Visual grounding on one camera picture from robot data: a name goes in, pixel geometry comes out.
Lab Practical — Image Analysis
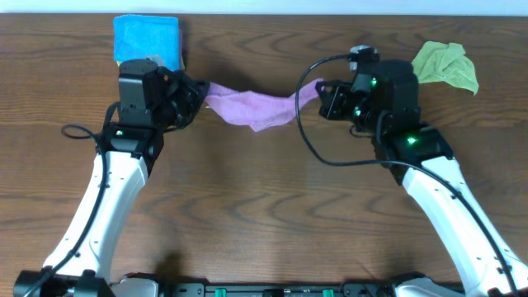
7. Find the crumpled green microfiber cloth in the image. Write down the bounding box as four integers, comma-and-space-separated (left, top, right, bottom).
412, 41, 479, 95

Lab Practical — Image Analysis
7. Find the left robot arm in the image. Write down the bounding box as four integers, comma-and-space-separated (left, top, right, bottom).
13, 59, 210, 296

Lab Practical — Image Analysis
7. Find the purple microfiber cloth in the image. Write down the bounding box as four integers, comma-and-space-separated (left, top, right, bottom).
204, 78, 325, 133

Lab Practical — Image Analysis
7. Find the folded blue cloth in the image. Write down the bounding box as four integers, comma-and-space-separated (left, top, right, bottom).
113, 14, 180, 71

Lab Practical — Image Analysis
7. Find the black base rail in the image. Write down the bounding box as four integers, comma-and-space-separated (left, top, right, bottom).
111, 272, 467, 297

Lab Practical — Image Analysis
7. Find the right black cable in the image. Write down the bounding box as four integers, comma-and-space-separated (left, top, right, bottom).
295, 53, 521, 296

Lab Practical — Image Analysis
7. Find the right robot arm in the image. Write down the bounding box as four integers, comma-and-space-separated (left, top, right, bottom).
316, 60, 527, 296

